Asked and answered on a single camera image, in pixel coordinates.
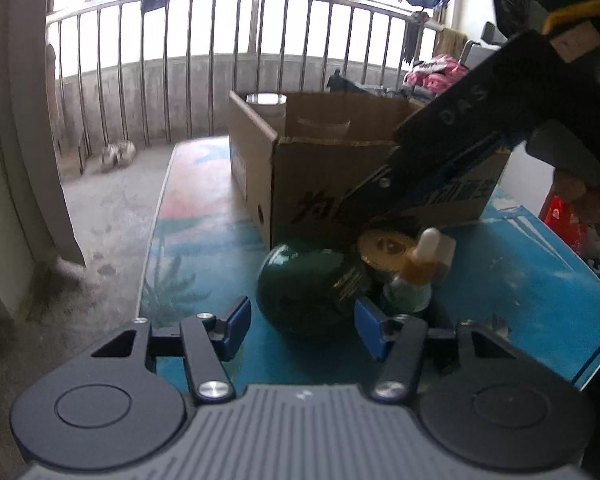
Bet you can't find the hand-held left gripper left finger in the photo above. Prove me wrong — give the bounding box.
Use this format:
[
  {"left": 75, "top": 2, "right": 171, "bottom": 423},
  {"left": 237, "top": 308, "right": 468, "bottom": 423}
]
[{"left": 90, "top": 296, "right": 253, "bottom": 406}]

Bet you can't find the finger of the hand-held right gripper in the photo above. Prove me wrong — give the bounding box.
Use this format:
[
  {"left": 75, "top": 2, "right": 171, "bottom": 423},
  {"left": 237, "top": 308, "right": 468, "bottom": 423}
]
[{"left": 340, "top": 132, "right": 513, "bottom": 234}]

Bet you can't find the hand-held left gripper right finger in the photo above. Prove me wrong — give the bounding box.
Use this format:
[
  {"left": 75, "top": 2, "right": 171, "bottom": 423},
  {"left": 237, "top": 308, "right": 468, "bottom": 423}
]
[{"left": 354, "top": 297, "right": 514, "bottom": 405}]

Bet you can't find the gold lid black jar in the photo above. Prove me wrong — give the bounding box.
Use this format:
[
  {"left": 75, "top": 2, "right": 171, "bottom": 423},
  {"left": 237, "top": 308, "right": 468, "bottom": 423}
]
[{"left": 356, "top": 230, "right": 421, "bottom": 273}]

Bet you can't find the green glass dropper bottle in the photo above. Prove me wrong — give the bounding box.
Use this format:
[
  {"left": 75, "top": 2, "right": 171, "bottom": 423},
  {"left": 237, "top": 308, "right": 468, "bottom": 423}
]
[{"left": 382, "top": 227, "right": 441, "bottom": 317}]

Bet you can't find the brown cardboard box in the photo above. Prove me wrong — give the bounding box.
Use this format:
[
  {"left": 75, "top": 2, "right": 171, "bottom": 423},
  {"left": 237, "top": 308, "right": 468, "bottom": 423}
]
[{"left": 228, "top": 91, "right": 511, "bottom": 251}]

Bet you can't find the dark green round jar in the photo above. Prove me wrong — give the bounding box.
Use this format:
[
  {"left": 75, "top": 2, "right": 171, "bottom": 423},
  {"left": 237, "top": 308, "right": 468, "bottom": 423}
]
[{"left": 256, "top": 242, "right": 373, "bottom": 338}]

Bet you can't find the white power adapter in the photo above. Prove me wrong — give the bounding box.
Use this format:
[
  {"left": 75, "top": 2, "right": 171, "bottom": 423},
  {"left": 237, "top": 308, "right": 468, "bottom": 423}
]
[{"left": 432, "top": 237, "right": 457, "bottom": 281}]

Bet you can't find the clear glass cup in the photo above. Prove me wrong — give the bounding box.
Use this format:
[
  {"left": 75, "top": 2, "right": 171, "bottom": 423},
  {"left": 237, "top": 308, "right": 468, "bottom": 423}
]
[{"left": 285, "top": 95, "right": 353, "bottom": 141}]

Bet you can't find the white bottle green label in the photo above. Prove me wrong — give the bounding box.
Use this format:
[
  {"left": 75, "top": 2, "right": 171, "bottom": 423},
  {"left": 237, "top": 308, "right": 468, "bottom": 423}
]
[{"left": 245, "top": 92, "right": 287, "bottom": 122}]

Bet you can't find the pink clothes pile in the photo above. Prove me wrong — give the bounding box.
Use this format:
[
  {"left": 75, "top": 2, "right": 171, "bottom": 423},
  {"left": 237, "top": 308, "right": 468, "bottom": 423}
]
[{"left": 404, "top": 55, "right": 468, "bottom": 92}]

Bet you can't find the yellow hanging towel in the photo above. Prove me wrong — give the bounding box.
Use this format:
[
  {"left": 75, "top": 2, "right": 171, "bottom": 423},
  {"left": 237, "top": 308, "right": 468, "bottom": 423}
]
[{"left": 437, "top": 27, "right": 463, "bottom": 56}]

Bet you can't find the red gift bag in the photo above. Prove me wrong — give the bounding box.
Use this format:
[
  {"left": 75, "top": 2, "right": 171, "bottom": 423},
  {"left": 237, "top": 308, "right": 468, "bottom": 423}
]
[{"left": 540, "top": 192, "right": 588, "bottom": 256}]

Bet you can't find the metal balcony railing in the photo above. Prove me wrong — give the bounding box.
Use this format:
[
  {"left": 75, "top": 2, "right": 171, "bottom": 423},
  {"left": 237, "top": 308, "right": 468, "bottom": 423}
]
[{"left": 45, "top": 0, "right": 446, "bottom": 161}]

